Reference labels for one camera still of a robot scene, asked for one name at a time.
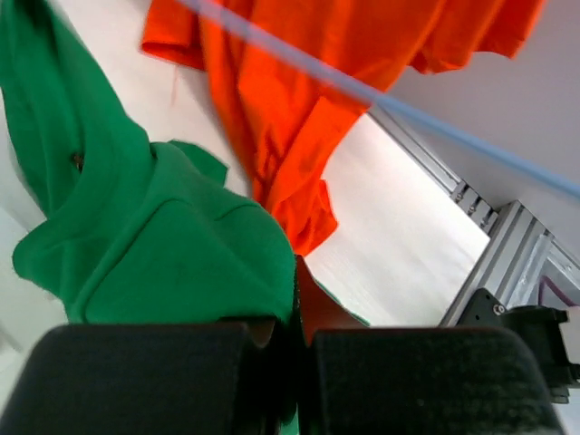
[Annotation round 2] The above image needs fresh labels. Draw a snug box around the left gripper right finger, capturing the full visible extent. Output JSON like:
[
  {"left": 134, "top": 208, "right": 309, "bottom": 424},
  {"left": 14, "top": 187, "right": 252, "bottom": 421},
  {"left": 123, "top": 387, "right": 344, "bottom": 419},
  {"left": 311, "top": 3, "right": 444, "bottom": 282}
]
[{"left": 295, "top": 258, "right": 564, "bottom": 434}]

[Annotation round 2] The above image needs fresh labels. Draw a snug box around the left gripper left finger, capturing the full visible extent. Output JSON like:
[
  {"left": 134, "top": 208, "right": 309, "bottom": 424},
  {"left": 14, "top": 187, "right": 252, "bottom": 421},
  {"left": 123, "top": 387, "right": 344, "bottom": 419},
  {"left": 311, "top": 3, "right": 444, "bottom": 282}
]
[{"left": 1, "top": 324, "right": 272, "bottom": 434}]

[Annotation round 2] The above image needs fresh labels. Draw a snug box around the green t shirt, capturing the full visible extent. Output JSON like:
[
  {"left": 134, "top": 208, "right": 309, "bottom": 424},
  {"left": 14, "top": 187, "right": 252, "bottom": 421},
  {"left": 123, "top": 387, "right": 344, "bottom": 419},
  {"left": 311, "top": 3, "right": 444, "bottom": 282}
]
[{"left": 0, "top": 0, "right": 372, "bottom": 435}]

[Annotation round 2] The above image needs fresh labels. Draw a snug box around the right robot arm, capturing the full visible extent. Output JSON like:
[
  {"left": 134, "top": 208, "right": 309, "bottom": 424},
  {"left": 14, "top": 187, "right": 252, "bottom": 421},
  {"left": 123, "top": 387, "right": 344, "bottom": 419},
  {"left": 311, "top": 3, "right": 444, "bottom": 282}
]
[{"left": 456, "top": 288, "right": 579, "bottom": 404}]

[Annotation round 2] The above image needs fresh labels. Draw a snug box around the orange t shirt right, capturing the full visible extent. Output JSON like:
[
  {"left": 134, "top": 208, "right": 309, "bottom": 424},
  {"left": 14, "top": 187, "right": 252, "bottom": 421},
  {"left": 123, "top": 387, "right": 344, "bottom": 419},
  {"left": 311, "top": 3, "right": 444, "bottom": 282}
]
[{"left": 141, "top": 0, "right": 543, "bottom": 256}]

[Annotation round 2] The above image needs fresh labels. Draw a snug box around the aluminium mounting rail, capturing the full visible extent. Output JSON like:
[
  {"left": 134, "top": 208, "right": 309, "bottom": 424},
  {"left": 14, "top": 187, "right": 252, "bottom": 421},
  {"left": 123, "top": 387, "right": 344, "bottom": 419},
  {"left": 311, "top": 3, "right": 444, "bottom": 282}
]
[{"left": 370, "top": 107, "right": 579, "bottom": 326}]

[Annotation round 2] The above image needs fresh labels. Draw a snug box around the light blue wire hanger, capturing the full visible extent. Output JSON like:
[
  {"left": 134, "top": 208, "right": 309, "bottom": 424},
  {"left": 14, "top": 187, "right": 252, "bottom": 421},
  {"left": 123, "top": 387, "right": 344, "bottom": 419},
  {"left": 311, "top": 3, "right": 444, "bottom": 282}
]
[{"left": 183, "top": 1, "right": 579, "bottom": 200}]

